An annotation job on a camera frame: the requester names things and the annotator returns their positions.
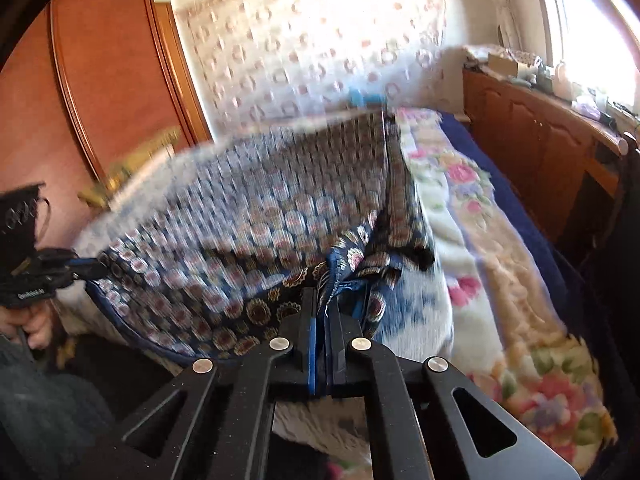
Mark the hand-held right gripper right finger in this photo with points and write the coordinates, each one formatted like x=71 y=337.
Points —
x=340 y=355

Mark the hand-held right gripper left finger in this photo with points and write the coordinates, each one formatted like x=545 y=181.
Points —
x=312 y=355

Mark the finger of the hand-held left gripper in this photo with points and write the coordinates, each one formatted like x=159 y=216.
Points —
x=87 y=267

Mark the navy medallion-print garment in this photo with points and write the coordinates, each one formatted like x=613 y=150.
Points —
x=225 y=240

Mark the person's left hand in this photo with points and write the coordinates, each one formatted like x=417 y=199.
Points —
x=39 y=327

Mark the yellow pillow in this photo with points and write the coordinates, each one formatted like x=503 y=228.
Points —
x=135 y=170

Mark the pink floral fleece blanket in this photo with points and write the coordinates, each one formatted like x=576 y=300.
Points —
x=500 y=260

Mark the wooden headboard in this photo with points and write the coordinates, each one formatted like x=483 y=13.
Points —
x=100 y=60

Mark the navy blue bed cover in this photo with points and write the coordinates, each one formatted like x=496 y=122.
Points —
x=505 y=180

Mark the small blue object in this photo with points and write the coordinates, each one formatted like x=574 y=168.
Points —
x=366 y=97

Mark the black chair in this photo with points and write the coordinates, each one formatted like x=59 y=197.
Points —
x=615 y=260

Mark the wooden sideboard cabinet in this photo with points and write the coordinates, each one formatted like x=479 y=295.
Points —
x=525 y=125

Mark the white lace curtain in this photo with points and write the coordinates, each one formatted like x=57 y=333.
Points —
x=300 y=35

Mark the cardboard box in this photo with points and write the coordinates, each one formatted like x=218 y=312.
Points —
x=507 y=65

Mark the small clutter on cabinet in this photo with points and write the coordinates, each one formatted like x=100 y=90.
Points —
x=580 y=95

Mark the bright window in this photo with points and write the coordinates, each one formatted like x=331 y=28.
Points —
x=585 y=20

